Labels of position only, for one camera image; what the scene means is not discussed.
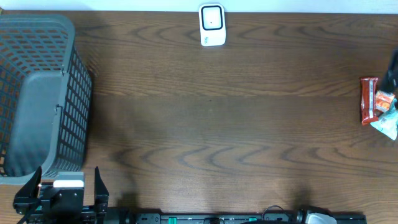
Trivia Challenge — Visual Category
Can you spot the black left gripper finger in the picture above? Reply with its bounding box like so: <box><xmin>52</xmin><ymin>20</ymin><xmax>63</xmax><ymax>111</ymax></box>
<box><xmin>94</xmin><ymin>167</ymin><xmax>109</xmax><ymax>215</ymax></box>
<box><xmin>13</xmin><ymin>167</ymin><xmax>42</xmax><ymax>207</ymax></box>

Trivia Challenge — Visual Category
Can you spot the small orange box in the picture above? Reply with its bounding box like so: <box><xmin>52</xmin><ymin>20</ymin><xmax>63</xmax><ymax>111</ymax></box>
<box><xmin>375</xmin><ymin>90</ymin><xmax>395</xmax><ymax>113</ymax></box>

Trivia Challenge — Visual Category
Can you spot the red orange snack bar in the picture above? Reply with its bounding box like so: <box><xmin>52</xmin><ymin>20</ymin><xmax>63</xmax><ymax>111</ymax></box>
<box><xmin>361</xmin><ymin>77</ymin><xmax>379</xmax><ymax>126</ymax></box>

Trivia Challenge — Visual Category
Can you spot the light green wipes pack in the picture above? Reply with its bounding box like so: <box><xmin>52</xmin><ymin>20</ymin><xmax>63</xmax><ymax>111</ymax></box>
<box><xmin>371</xmin><ymin>99</ymin><xmax>397</xmax><ymax>141</ymax></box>

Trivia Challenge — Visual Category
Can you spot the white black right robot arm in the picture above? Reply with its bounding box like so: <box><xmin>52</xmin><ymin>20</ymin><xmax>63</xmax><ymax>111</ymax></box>
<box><xmin>291</xmin><ymin>50</ymin><xmax>397</xmax><ymax>224</ymax></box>

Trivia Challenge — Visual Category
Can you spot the white barcode scanner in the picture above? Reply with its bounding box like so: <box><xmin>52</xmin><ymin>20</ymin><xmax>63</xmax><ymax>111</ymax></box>
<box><xmin>198</xmin><ymin>4</ymin><xmax>226</xmax><ymax>47</ymax></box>

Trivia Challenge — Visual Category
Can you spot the grey plastic shopping basket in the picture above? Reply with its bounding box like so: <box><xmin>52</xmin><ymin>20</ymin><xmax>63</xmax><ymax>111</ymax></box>
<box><xmin>1</xmin><ymin>14</ymin><xmax>93</xmax><ymax>185</ymax></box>

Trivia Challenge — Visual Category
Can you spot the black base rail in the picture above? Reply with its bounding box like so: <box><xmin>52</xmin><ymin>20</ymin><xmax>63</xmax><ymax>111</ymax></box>
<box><xmin>103</xmin><ymin>205</ymin><xmax>367</xmax><ymax>224</ymax></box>

